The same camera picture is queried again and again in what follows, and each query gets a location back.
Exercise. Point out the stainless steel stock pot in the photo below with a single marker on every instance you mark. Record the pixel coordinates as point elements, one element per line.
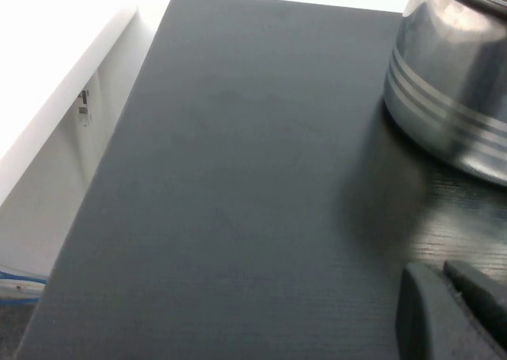
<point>435,58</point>

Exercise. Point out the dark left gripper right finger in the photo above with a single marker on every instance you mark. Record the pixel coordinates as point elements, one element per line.
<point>487,296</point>

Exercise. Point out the small metal bracket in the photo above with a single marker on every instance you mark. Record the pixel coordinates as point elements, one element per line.
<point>83,103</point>

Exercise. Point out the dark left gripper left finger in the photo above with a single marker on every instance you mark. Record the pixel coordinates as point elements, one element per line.
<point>428,320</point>

